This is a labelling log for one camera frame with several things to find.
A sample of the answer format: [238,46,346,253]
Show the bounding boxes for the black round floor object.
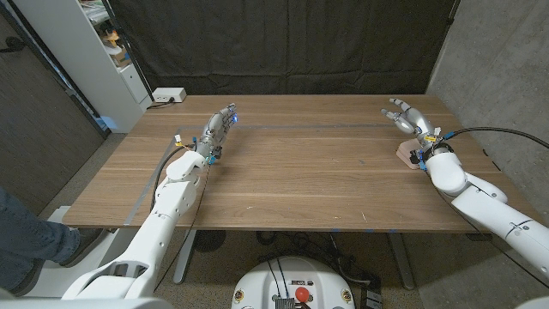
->
[192,230,227,253]

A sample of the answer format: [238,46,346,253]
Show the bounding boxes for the black backdrop stand pole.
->
[100,0,154,102]

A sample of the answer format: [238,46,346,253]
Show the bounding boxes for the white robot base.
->
[230,256,356,309]

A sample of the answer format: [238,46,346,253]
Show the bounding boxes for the person leg in jeans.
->
[0,186,82,293]

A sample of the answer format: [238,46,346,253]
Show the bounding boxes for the white floor platform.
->
[25,205,130,298]

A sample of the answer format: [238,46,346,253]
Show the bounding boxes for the black backdrop curtain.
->
[106,0,460,96]

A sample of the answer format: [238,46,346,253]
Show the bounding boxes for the dark shoe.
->
[59,227,106,268]
[8,258,44,297]

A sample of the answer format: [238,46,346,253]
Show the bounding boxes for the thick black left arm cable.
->
[149,145,196,214]

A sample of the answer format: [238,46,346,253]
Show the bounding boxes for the white power strip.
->
[152,87,188,104]

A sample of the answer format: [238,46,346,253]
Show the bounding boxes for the cardboard box on shelf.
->
[112,46,132,68]

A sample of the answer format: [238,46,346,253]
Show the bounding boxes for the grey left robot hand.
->
[195,102,238,167]

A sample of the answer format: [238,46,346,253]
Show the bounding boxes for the black door handle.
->
[0,36,26,53]

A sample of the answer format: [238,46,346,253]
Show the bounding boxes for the white shelf cabinet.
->
[12,0,154,134]

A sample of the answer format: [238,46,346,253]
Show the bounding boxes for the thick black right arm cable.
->
[445,126,549,150]

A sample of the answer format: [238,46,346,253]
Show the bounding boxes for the tangled black floor cables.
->
[256,231,374,284]

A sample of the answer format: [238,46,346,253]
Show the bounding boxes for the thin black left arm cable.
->
[154,165,211,291]

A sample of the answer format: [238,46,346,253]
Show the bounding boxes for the grey table leg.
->
[172,229,198,285]
[385,231,416,291]

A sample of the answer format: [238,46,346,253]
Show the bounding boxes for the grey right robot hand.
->
[380,97,443,151]

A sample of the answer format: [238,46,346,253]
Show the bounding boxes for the small tan wooden object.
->
[395,137,425,171]

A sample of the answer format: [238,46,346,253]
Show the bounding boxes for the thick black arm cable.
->
[149,145,196,214]
[445,126,549,150]

